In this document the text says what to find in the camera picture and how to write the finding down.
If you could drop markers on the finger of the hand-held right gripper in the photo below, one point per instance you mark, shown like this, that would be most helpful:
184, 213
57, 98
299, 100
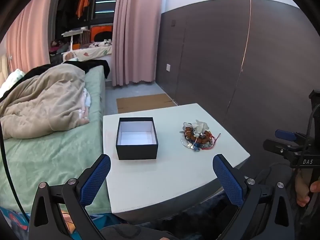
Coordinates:
285, 135
275, 147

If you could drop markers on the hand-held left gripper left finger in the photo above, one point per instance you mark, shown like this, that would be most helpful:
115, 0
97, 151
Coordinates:
96, 180

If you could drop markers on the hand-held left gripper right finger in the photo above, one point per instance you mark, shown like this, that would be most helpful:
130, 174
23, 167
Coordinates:
228, 180

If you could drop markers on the pile of jewelry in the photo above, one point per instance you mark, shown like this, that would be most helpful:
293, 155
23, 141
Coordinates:
200, 141

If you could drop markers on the black cardboard box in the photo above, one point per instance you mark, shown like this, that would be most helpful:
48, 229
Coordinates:
136, 152

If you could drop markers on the person's right hand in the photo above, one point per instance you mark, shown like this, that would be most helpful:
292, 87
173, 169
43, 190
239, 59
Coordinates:
302, 192

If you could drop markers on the bed with green sheet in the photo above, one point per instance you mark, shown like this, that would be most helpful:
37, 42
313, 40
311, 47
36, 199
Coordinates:
50, 160

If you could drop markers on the white low table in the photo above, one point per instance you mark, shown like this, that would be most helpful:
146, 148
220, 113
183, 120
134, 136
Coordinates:
175, 177

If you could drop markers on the flat cardboard sheet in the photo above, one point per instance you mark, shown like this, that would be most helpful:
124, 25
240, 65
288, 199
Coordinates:
142, 102

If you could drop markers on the printed blue cloth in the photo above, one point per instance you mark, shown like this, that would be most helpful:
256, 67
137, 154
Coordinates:
12, 217

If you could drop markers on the beige blanket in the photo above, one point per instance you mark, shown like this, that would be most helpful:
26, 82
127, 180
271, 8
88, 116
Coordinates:
42, 100

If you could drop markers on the black cloth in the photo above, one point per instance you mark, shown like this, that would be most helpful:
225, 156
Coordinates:
95, 65

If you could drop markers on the patterned bedspread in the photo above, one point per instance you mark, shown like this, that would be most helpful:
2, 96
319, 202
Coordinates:
95, 52

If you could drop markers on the pale pillow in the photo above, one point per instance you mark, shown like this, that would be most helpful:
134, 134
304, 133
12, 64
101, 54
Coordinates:
11, 80

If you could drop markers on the black white plush toy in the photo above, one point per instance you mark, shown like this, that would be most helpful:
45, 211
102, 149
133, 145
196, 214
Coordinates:
105, 42

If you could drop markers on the orange black cushion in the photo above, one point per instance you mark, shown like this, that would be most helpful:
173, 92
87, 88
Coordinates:
100, 32

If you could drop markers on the white folding table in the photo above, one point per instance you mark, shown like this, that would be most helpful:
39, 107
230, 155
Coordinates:
72, 33

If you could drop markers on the pink curtain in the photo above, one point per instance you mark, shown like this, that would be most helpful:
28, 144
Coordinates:
135, 30
30, 37

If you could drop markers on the dark hanging clothes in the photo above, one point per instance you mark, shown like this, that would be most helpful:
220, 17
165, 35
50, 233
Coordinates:
66, 7

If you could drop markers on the orange hanging garment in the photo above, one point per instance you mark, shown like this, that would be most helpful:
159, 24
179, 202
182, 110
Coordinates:
83, 2

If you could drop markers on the white wall socket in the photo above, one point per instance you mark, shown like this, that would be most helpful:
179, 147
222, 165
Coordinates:
168, 67

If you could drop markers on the dark wall switch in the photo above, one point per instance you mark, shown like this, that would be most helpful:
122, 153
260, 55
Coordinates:
173, 23

